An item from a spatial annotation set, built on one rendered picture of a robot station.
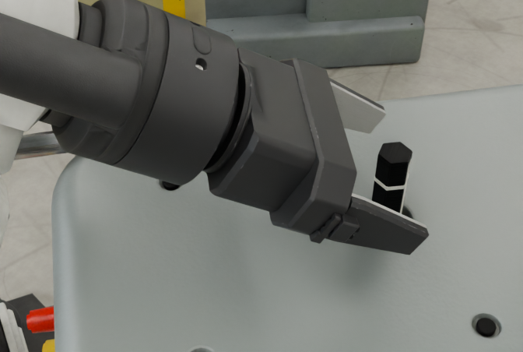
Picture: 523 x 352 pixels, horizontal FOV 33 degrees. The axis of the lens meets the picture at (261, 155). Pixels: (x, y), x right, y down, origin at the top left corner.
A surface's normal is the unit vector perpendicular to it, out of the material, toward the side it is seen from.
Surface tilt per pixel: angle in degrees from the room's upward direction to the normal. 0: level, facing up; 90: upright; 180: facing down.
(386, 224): 90
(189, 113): 64
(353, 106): 91
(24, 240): 0
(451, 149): 0
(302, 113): 30
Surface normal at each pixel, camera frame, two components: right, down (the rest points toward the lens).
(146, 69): 0.47, -0.07
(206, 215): 0.00, -0.71
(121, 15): -0.24, -0.61
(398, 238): 0.14, 0.70
